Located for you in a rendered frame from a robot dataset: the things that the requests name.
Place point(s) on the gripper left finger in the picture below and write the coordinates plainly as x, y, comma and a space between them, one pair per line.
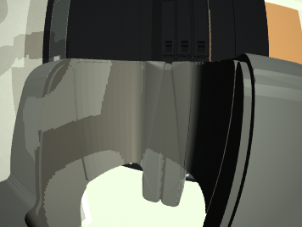
77, 119

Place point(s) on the black metal rack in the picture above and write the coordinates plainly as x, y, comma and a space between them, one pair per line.
132, 30

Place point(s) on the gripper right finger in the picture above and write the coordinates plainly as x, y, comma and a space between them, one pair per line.
235, 125

